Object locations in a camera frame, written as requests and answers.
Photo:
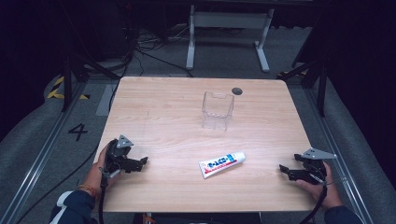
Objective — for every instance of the clear plastic container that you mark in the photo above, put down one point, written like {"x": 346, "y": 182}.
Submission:
{"x": 217, "y": 112}

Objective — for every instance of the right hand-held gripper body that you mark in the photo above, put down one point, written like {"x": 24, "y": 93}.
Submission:
{"x": 317, "y": 169}

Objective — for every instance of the black tripod stand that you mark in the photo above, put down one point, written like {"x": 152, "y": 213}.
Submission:
{"x": 320, "y": 90}
{"x": 67, "y": 84}

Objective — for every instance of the yellow black floor tape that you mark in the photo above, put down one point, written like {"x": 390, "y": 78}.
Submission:
{"x": 57, "y": 91}

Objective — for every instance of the white toothpaste tube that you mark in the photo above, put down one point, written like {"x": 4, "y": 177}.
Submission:
{"x": 219, "y": 165}

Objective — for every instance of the aluminium floor rail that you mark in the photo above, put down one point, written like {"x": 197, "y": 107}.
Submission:
{"x": 37, "y": 155}
{"x": 339, "y": 155}

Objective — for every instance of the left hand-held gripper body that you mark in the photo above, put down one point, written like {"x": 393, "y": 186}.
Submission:
{"x": 115, "y": 155}

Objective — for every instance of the white metal stand frame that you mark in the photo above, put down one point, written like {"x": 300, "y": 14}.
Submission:
{"x": 229, "y": 20}

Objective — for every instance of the dark round table grommet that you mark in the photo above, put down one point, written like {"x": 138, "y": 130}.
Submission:
{"x": 237, "y": 91}

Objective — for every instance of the person's left hand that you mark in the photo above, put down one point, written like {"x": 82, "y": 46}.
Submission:
{"x": 95, "y": 174}

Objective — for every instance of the person's right hand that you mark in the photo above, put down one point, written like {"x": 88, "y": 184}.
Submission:
{"x": 330, "y": 193}

